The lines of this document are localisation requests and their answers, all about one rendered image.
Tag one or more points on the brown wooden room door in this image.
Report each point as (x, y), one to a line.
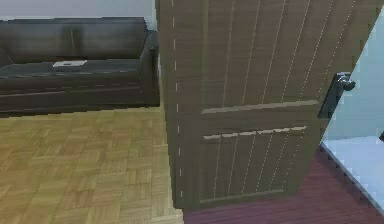
(246, 100)

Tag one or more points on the black leather sofa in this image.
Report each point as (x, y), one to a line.
(76, 50)

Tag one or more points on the white flat remote control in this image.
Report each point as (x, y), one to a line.
(69, 63)

